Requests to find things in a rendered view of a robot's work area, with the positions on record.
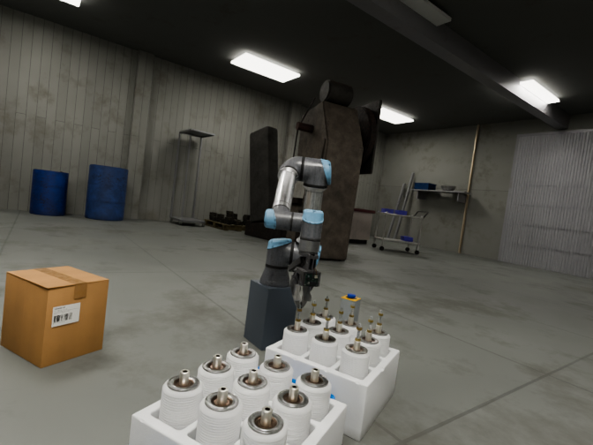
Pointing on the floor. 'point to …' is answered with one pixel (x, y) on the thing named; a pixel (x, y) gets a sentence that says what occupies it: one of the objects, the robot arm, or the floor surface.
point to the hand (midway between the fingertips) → (299, 304)
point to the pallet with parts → (227, 221)
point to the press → (334, 98)
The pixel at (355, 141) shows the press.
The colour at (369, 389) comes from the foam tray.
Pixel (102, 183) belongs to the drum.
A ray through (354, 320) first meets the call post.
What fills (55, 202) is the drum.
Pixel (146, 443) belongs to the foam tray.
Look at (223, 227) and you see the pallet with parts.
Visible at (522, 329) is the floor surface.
